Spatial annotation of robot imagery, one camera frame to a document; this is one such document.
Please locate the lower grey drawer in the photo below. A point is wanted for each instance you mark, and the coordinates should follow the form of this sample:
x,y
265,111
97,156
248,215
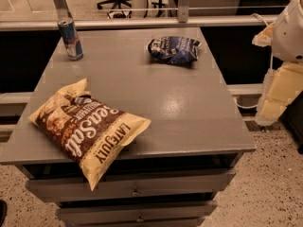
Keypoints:
x,y
136,213

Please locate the blue silver redbull can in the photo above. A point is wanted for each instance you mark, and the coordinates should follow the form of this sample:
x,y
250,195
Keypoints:
x,y
70,38

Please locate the upper grey drawer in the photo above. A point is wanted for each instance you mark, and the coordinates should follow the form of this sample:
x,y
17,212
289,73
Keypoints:
x,y
132,185

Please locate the grey drawer cabinet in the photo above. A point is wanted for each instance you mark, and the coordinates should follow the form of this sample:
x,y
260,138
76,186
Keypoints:
x,y
195,123

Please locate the black office chair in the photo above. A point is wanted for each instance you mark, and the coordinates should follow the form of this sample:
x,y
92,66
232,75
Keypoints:
x,y
116,3

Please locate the black shoe tip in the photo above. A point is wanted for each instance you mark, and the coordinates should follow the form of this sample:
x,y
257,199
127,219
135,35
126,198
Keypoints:
x,y
3,211

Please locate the grey metal railing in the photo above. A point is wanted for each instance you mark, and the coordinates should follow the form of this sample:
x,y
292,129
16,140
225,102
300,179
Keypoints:
x,y
241,20

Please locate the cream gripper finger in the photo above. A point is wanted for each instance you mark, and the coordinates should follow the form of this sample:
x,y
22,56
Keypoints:
x,y
264,38
280,88

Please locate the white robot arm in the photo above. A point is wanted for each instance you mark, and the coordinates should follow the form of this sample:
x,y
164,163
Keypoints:
x,y
287,41

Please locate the brown yellow chip bag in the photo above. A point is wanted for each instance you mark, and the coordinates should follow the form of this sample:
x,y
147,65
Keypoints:
x,y
90,132

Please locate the grey drawer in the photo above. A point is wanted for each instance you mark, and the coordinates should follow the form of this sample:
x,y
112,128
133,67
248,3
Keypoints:
x,y
132,185
136,213

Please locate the dark blue chip bag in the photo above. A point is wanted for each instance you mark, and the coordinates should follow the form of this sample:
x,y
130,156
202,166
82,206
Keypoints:
x,y
174,49

